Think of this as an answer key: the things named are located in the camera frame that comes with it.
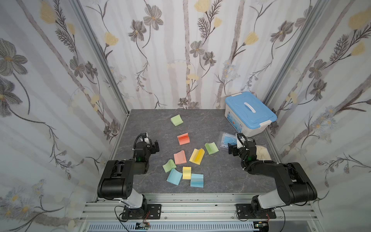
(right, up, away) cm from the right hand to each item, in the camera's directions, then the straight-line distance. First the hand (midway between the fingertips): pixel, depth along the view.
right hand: (239, 140), depth 93 cm
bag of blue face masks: (-5, 0, +11) cm, 12 cm away
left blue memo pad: (-42, -21, -8) cm, 48 cm away
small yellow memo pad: (-35, -19, -6) cm, 40 cm away
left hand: (-59, 0, +1) cm, 59 cm away
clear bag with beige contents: (+16, -9, +2) cm, 18 cm away
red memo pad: (-37, 0, +8) cm, 38 cm away
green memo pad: (-43, +14, +22) cm, 50 cm away
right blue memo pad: (-29, -23, -9) cm, 38 cm away
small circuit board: (-57, -41, -22) cm, 73 cm away
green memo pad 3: (-46, -16, -5) cm, 49 cm away
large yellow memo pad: (-28, -11, 0) cm, 30 cm away
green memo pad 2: (-18, -6, +5) cm, 19 cm away
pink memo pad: (-39, -11, -1) cm, 41 cm away
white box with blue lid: (+6, +17, +4) cm, 19 cm away
